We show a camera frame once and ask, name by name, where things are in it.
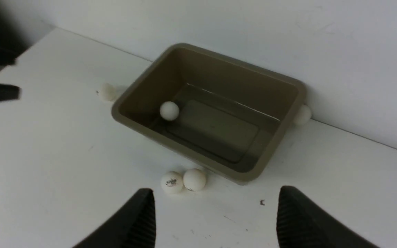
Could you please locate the white ball with logo front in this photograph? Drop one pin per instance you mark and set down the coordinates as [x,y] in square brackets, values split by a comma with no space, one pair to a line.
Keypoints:
[172,182]

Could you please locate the tan plastic rectangular bin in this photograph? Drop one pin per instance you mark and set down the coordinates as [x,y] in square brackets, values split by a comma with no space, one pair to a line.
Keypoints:
[233,115]

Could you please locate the white plain table-tennis ball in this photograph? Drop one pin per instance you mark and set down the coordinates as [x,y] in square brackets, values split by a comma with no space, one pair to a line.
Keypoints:
[169,111]

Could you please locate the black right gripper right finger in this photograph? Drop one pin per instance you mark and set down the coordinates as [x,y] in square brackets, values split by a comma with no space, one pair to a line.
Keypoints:
[301,223]

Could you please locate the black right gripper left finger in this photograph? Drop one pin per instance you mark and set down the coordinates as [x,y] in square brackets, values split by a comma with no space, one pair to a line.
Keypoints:
[132,226]

